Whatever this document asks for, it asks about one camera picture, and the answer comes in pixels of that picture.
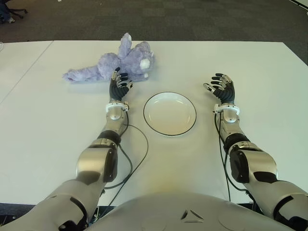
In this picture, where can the black office chair base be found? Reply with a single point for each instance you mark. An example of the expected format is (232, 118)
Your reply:
(18, 10)

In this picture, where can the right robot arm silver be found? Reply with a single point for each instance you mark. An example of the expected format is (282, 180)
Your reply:
(255, 161)

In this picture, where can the white plate black rim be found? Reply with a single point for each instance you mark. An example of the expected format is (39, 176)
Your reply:
(168, 115)

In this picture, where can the silver robot torso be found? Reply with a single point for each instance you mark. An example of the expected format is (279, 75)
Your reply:
(168, 211)

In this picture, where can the white baseboard strip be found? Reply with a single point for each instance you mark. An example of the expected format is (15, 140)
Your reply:
(300, 4)

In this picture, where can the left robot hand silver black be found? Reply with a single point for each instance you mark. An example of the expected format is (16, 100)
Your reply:
(118, 92)

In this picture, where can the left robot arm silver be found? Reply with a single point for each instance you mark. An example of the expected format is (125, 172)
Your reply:
(96, 163)

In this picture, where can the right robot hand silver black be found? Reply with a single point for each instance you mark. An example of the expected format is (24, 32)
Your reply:
(226, 95)

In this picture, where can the purple plush bunny doll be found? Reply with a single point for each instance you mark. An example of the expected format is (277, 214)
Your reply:
(132, 60)

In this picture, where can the person's leg with sneaker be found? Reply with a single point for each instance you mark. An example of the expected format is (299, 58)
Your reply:
(6, 14)

